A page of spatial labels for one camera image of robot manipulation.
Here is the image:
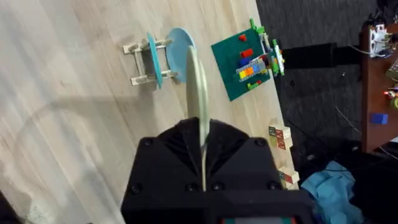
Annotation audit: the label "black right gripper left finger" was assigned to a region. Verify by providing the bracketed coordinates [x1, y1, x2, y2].
[121, 117, 205, 203]

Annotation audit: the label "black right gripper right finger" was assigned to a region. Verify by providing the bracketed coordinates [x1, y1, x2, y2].
[206, 119, 284, 192]

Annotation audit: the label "cream plate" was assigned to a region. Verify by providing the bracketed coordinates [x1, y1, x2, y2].
[185, 45, 211, 192]

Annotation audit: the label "small wooden peg rack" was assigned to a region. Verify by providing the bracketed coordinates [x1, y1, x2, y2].
[122, 38, 178, 86]

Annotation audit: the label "printed wooden blocks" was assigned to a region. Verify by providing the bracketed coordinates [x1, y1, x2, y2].
[277, 166, 300, 190]
[268, 123, 294, 151]

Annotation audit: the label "green board with toy blocks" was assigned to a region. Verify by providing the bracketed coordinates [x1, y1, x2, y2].
[210, 17, 285, 102]

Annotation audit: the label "blue cloth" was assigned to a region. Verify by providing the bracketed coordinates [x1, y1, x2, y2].
[300, 160, 364, 224]

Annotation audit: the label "teal blue plate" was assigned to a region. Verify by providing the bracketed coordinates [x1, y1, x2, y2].
[146, 31, 164, 90]

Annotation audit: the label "light blue plate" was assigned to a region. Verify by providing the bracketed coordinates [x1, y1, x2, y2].
[165, 27, 197, 84]

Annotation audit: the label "blue toy block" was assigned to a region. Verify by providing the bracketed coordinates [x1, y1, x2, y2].
[370, 113, 389, 126]

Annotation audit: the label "brown wooden desk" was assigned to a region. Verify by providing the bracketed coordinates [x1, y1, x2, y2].
[359, 22, 398, 154]

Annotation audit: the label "white power strip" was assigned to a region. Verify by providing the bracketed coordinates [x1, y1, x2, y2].
[369, 24, 389, 58]

